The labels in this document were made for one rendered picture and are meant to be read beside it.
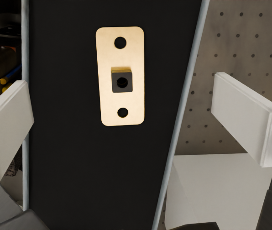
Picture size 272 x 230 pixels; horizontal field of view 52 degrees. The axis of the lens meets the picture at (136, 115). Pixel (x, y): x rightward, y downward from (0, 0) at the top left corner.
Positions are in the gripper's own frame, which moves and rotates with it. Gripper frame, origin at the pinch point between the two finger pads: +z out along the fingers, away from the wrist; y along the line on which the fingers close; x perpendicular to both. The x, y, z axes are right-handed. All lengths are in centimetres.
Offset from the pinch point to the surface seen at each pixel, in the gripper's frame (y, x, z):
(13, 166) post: -12.7, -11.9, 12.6
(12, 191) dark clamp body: -14.4, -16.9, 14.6
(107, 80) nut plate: -1.1, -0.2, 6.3
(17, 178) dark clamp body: -13.4, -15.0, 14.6
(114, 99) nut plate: -0.6, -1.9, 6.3
